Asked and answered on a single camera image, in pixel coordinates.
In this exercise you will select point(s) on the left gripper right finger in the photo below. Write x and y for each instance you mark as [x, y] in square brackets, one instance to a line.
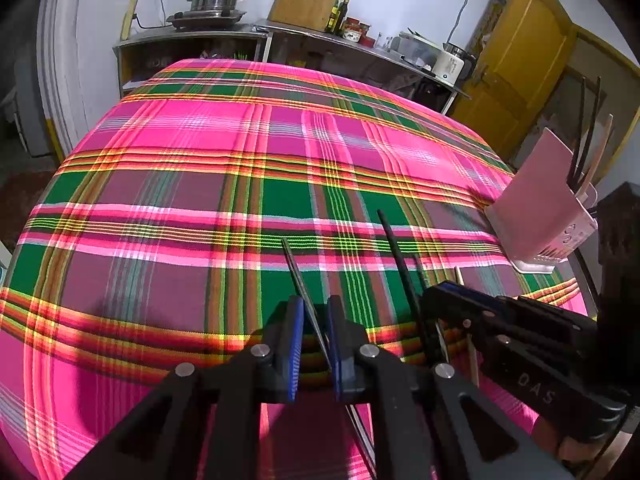
[345, 339]

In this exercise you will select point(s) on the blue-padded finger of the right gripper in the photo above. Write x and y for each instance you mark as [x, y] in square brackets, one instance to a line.
[471, 295]

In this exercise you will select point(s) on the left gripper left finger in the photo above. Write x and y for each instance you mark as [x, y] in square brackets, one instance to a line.
[284, 336]

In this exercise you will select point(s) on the black chopstick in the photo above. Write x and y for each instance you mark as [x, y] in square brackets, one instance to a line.
[581, 114]
[436, 349]
[585, 149]
[364, 443]
[403, 271]

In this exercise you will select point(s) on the metal kitchen counter table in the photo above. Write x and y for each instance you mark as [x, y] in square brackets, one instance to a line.
[387, 70]

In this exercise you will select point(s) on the person's right hand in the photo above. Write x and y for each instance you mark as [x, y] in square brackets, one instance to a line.
[579, 455]

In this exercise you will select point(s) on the pink plastic utensil holder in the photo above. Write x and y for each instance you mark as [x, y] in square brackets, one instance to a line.
[537, 218]

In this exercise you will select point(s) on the pink plaid tablecloth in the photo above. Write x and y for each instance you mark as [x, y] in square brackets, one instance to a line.
[161, 238]

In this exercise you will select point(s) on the white electric kettle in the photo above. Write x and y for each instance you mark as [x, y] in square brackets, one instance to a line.
[454, 64]

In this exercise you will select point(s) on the yellow wooden door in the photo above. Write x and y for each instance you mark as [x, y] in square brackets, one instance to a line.
[523, 60]

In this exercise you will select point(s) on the clear plastic storage box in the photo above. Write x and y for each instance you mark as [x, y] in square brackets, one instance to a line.
[416, 50]

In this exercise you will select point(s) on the red-lid condiment jar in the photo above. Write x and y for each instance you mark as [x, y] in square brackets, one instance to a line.
[356, 32]

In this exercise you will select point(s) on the dark oil bottle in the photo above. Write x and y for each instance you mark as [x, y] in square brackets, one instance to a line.
[341, 15]

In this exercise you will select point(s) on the yellow-label oil bottle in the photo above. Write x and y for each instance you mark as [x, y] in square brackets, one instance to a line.
[332, 18]

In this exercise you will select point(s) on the low wooden shelf cabinet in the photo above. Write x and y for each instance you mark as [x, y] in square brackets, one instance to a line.
[143, 55]

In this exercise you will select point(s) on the black induction cooker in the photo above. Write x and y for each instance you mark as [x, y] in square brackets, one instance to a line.
[209, 19]

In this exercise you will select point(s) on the yellow power strip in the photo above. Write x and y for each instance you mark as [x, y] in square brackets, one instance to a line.
[128, 19]

